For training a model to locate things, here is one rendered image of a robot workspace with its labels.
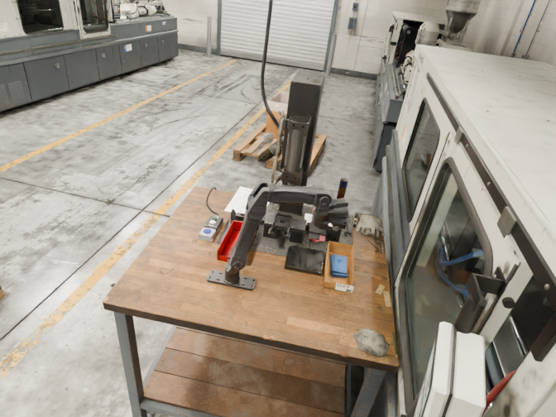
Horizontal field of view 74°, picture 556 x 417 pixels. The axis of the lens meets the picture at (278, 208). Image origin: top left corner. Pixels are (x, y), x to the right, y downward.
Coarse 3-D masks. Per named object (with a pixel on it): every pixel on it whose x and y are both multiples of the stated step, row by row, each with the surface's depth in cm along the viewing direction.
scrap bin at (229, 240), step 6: (234, 222) 185; (240, 222) 185; (228, 228) 179; (234, 228) 187; (240, 228) 187; (228, 234) 179; (234, 234) 184; (228, 240) 180; (234, 240) 180; (252, 240) 182; (222, 246) 170; (228, 246) 176; (222, 252) 171; (228, 252) 172; (222, 258) 166
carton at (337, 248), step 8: (328, 248) 172; (336, 248) 178; (344, 248) 178; (352, 248) 174; (328, 256) 177; (352, 256) 169; (328, 264) 172; (352, 264) 164; (328, 272) 167; (352, 272) 159; (328, 280) 163; (336, 280) 163; (344, 280) 164; (352, 280) 155; (336, 288) 159; (344, 288) 158; (352, 288) 157
